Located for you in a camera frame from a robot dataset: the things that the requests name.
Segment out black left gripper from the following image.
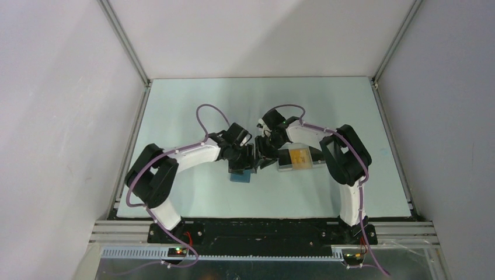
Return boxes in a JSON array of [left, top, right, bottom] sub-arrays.
[[228, 142, 256, 176]]

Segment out blue leather card holder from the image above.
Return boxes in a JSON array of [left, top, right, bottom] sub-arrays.
[[229, 170, 251, 183]]

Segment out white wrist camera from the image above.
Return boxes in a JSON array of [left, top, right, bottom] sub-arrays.
[[256, 118, 267, 131], [239, 133, 252, 147]]

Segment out clear acrylic card tray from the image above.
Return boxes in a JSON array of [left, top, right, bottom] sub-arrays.
[[276, 143, 326, 172]]

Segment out gold credit card stack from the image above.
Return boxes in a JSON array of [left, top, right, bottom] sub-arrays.
[[290, 148, 313, 170]]

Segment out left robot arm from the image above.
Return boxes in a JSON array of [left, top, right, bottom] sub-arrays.
[[125, 122, 254, 243]]

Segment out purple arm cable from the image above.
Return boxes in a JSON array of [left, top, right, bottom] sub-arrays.
[[270, 104, 389, 275], [126, 103, 231, 270]]

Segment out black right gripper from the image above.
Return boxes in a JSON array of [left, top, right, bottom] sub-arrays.
[[255, 134, 286, 170]]

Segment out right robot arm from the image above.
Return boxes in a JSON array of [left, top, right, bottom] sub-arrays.
[[254, 108, 372, 244]]

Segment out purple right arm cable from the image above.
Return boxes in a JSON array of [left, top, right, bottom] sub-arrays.
[[270, 104, 389, 275]]

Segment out black credit card stack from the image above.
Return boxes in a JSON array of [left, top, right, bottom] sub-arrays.
[[277, 149, 292, 169]]

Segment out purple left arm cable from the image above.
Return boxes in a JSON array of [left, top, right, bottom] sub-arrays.
[[126, 103, 231, 270]]

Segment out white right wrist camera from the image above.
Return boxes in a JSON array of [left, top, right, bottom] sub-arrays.
[[256, 118, 267, 131]]

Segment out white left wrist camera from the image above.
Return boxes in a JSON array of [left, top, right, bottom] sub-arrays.
[[239, 133, 252, 147]]

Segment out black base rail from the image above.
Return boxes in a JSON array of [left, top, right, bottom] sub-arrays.
[[170, 218, 378, 257]]

